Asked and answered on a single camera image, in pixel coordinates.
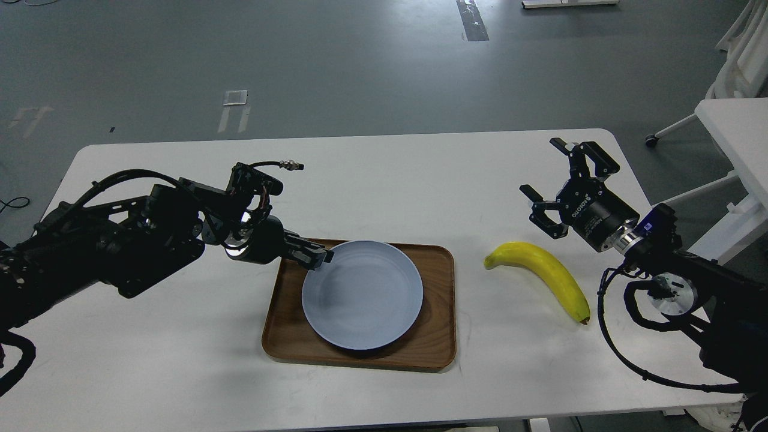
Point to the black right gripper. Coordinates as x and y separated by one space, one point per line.
585 204

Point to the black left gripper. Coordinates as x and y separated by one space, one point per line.
268 241

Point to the light blue plate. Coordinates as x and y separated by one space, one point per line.
367 297

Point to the yellow banana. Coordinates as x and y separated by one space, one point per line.
543 264

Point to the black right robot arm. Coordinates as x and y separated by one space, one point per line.
670 290

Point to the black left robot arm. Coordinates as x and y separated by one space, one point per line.
134 229

